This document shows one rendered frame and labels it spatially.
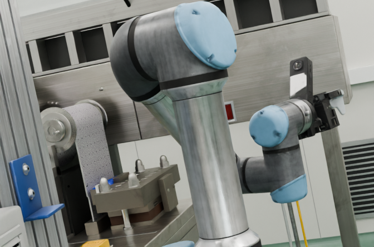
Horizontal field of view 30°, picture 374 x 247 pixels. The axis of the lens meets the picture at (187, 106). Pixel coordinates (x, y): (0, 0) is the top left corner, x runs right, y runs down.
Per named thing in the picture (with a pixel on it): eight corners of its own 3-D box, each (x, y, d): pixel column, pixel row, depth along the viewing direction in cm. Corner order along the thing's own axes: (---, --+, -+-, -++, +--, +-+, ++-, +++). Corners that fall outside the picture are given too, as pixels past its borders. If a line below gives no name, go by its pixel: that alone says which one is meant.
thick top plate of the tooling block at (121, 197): (97, 213, 219) (93, 194, 219) (139, 186, 257) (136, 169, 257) (144, 206, 214) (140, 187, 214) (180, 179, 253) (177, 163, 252)
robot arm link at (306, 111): (267, 106, 146) (300, 95, 141) (276, 103, 150) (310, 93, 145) (278, 141, 146) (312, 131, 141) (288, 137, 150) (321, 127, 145)
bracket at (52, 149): (51, 244, 221) (31, 150, 219) (60, 238, 227) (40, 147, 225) (65, 242, 219) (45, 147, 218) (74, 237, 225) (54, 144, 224)
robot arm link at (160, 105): (71, 61, 121) (212, 211, 149) (119, 50, 114) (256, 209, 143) (94, 14, 127) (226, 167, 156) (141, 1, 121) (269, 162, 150)
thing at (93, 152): (86, 197, 224) (74, 141, 223) (113, 181, 246) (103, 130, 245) (88, 197, 223) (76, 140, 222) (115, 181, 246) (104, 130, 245)
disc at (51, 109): (39, 156, 226) (29, 111, 225) (40, 156, 226) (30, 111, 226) (80, 149, 222) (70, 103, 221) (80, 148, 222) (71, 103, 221)
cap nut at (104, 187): (98, 193, 219) (95, 179, 219) (102, 191, 223) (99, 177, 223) (108, 192, 218) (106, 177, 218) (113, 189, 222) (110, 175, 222)
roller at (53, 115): (42, 150, 225) (35, 115, 225) (76, 138, 250) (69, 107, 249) (74, 144, 222) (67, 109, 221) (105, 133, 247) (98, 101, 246)
